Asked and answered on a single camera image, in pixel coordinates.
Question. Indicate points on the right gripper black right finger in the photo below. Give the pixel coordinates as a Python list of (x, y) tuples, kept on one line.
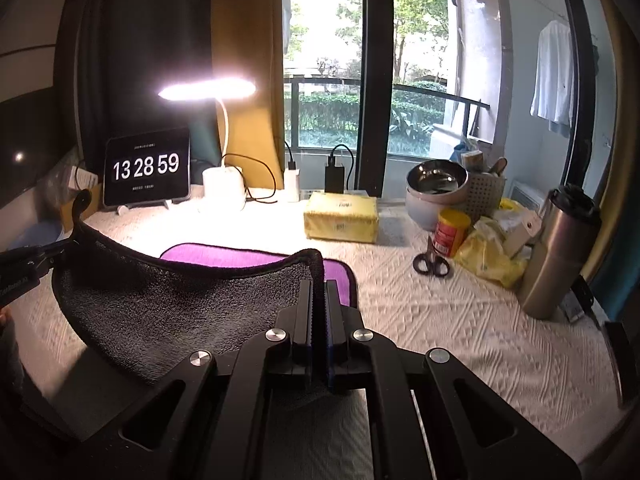
[(336, 330)]

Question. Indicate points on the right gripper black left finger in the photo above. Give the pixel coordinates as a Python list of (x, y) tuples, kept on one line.
[(303, 315)]

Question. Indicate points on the purple and grey microfibre towel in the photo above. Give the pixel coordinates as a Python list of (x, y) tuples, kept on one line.
[(145, 314)]

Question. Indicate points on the operator hand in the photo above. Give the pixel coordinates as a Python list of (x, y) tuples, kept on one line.
[(5, 317)]

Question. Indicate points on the cardboard box with plastic bag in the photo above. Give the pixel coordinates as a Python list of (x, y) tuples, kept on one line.
[(57, 190)]

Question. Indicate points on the white patterned tablecloth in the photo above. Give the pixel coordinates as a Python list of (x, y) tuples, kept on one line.
[(558, 375)]

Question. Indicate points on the yellow tissue pack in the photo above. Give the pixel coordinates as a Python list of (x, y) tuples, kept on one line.
[(341, 217)]

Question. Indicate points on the white power adapter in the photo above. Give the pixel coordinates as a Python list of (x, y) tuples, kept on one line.
[(291, 191)]

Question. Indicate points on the black power adapter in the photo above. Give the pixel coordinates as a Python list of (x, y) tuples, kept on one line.
[(334, 176)]

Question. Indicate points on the white desk lamp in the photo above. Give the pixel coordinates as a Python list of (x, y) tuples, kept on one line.
[(223, 186)]

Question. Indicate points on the red and yellow can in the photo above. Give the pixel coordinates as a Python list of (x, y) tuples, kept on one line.
[(451, 228)]

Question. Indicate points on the black tablet showing clock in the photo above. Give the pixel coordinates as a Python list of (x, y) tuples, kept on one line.
[(145, 168)]

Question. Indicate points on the yellow plastic bag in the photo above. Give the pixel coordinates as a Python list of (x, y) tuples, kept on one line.
[(499, 247)]

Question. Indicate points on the stacked steel and white bowls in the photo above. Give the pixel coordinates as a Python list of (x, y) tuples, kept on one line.
[(432, 186)]

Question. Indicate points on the beige perforated utensil basket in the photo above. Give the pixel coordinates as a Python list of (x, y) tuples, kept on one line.
[(485, 190)]

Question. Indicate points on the stainless steel travel tumbler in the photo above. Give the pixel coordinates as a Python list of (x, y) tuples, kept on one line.
[(571, 222)]

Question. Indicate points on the dark green curtain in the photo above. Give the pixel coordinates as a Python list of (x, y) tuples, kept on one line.
[(113, 57)]

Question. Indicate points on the white hanging shirt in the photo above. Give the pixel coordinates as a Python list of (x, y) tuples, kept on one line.
[(553, 99)]

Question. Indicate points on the yellow curtain panel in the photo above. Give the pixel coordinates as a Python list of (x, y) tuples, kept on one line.
[(247, 42)]

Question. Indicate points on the black handled scissors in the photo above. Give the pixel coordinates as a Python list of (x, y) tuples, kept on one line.
[(431, 263)]

